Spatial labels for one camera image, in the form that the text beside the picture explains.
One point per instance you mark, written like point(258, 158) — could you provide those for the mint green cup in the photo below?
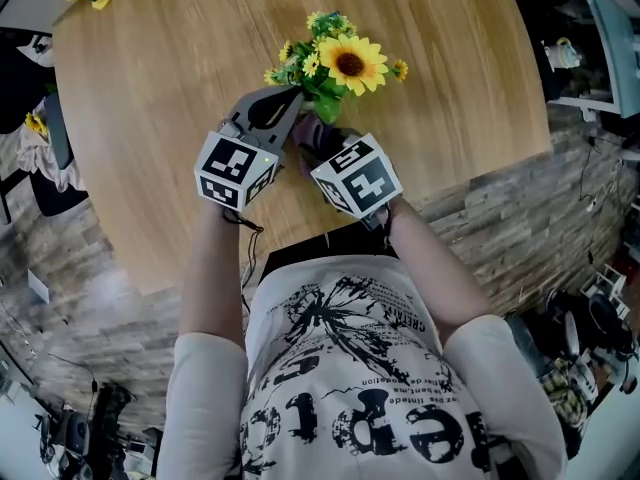
point(562, 55)

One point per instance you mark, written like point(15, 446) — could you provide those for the person's white printed t-shirt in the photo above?
point(360, 383)

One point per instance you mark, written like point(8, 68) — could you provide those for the sunflower bouquet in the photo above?
point(345, 63)

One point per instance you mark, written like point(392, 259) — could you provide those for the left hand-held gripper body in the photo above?
point(230, 168)

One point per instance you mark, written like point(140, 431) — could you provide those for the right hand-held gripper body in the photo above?
point(365, 178)

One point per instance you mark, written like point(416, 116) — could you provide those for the black swivel chair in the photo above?
point(15, 83)

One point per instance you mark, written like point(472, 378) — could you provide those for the white paper sheet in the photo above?
point(39, 287)

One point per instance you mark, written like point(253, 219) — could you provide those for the person's right forearm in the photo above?
point(435, 273)

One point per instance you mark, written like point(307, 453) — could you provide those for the pale pink garment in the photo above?
point(45, 163)

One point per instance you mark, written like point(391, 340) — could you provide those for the purple cloth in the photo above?
point(312, 133)

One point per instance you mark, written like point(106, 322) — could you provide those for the person's left forearm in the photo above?
point(215, 273)

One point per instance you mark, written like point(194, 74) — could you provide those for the white desk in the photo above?
point(610, 43)

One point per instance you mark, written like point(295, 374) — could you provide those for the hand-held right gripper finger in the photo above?
point(307, 160)

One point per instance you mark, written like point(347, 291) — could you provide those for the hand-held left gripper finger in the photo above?
point(285, 118)
point(245, 105)

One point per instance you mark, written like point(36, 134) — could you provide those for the small yellow sunflower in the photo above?
point(36, 124)

